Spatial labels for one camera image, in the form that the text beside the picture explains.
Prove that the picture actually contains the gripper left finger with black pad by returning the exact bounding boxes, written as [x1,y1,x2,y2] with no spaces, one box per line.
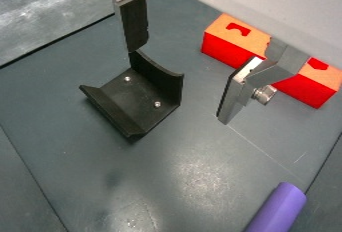
[112,0,149,52]

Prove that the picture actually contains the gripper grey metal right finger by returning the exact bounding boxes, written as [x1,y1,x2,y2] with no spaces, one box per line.
[217,38,310,124]

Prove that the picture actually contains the purple cylinder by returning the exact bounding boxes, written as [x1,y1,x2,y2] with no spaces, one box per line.
[245,182,308,232]

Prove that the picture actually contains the red foam shape board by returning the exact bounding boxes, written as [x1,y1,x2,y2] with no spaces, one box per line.
[201,13,342,109]

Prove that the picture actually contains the black curved cradle stand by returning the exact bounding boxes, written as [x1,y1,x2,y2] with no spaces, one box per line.
[80,50,185,138]

